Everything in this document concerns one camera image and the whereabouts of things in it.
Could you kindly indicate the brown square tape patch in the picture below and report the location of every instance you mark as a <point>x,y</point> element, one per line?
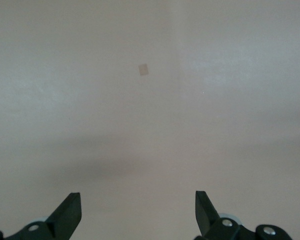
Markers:
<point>143,69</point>

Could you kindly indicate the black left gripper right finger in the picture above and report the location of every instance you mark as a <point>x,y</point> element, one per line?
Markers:
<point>205,217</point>

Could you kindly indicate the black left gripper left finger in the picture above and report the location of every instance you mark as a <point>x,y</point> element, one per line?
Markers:
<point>65,217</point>

